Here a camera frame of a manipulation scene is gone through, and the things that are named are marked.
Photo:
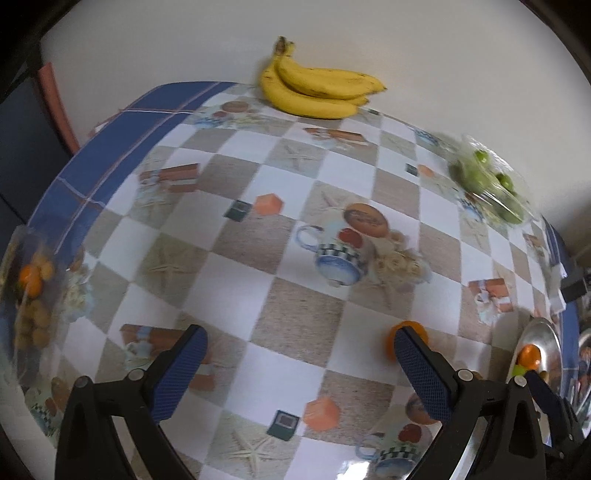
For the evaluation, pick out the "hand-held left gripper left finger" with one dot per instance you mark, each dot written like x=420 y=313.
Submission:
x=180 y=374

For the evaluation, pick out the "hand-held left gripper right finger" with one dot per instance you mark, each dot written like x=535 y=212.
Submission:
x=422 y=374

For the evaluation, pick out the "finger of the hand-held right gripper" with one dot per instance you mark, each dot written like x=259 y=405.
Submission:
x=545 y=393

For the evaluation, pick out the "big green apple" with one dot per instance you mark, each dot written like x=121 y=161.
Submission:
x=520 y=370

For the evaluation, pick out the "orange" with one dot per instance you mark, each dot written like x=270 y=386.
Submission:
x=391 y=344
x=530 y=356
x=31 y=279

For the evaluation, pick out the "large metal bowl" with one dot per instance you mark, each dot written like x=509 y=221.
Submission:
x=547 y=337

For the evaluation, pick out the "brown kiwi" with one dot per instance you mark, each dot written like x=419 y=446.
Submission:
x=24 y=328
x=39 y=339
x=40 y=317

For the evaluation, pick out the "clear plastic tray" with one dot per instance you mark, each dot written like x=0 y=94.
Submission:
x=62 y=277

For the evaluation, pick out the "shiny metal pot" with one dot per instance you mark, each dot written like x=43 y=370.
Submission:
x=584 y=355

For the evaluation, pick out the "white box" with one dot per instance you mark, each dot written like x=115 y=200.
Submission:
x=556 y=300

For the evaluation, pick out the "black box device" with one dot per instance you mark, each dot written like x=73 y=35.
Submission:
x=574 y=287

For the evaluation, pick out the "pile of packed green apples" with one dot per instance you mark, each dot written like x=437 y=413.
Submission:
x=480 y=180

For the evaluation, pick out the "clear plastic clamshell container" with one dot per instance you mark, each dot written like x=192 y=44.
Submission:
x=517 y=184

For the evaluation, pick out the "dark blue panel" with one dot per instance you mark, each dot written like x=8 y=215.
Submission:
x=23 y=152

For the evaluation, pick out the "yellow banana bunch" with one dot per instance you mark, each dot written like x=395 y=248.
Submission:
x=314 y=104

